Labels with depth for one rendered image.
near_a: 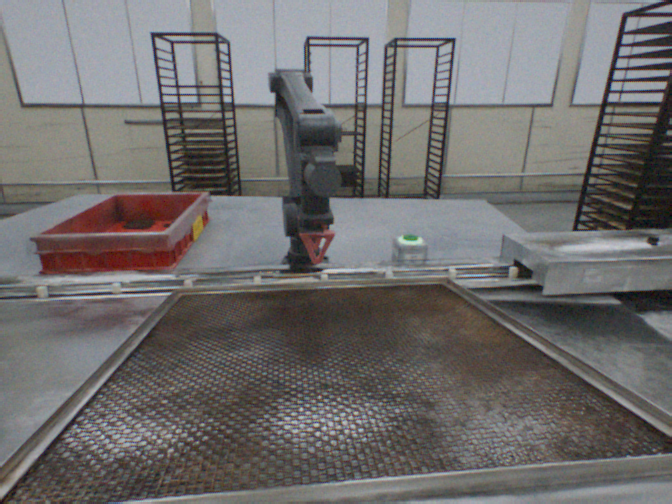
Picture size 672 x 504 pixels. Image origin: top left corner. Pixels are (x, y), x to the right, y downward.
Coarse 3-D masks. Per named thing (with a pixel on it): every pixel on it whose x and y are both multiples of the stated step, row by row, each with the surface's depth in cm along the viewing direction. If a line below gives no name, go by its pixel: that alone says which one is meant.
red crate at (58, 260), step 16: (160, 224) 135; (192, 240) 116; (48, 256) 95; (64, 256) 95; (80, 256) 95; (96, 256) 96; (112, 256) 96; (128, 256) 96; (144, 256) 97; (160, 256) 97; (176, 256) 100; (48, 272) 96; (64, 272) 96
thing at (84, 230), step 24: (144, 192) 136; (168, 192) 136; (192, 192) 137; (72, 216) 108; (96, 216) 121; (120, 216) 137; (144, 216) 138; (168, 216) 138; (192, 216) 114; (48, 240) 92; (72, 240) 93; (96, 240) 93; (120, 240) 94; (144, 240) 94; (168, 240) 94
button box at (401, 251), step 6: (396, 240) 98; (396, 246) 97; (402, 246) 94; (408, 246) 94; (414, 246) 94; (420, 246) 95; (426, 246) 95; (396, 252) 97; (402, 252) 95; (408, 252) 95; (414, 252) 95; (420, 252) 95; (426, 252) 95; (396, 258) 98; (402, 258) 95; (408, 258) 95; (414, 258) 95; (420, 258) 96; (426, 258) 96
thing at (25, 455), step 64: (192, 320) 59; (256, 320) 58; (320, 320) 58; (384, 320) 57; (448, 320) 57; (512, 320) 54; (256, 384) 40; (320, 384) 40; (512, 384) 39; (576, 448) 30; (640, 448) 30
